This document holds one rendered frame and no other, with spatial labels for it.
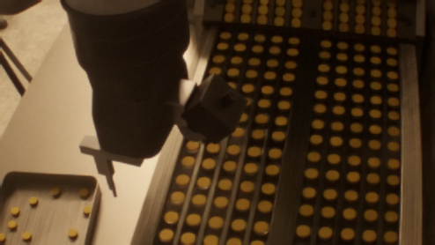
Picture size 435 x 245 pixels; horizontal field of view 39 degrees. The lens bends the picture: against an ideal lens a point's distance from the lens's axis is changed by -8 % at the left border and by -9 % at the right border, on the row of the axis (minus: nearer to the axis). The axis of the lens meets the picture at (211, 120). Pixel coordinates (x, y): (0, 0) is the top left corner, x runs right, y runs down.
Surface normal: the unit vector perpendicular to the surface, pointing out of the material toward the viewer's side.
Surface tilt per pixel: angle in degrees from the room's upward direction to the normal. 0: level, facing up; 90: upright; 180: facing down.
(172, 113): 90
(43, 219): 0
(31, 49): 0
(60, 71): 0
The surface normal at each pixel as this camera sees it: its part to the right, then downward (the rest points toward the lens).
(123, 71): 0.00, 0.70
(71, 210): -0.07, -0.72
